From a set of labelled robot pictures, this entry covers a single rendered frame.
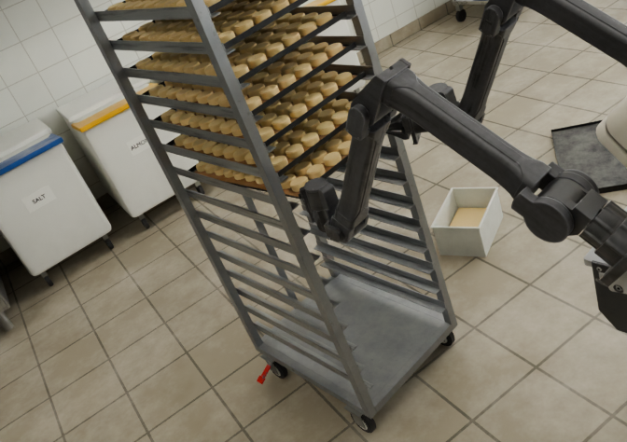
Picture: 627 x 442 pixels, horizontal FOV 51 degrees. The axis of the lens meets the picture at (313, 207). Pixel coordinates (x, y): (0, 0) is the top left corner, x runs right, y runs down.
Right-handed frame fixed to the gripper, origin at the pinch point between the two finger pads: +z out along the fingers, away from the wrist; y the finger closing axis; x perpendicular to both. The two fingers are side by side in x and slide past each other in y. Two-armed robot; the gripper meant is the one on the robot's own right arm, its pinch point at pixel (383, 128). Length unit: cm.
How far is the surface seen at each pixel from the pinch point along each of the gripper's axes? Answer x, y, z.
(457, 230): 63, 86, 2
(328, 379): -18, 85, 39
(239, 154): -14.4, -5.8, 38.9
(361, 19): 8.0, -29.4, 0.3
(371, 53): 7.9, -19.3, 0.1
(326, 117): 0.4, -5.7, 16.1
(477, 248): 61, 95, -5
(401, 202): 8.1, 31.8, 4.0
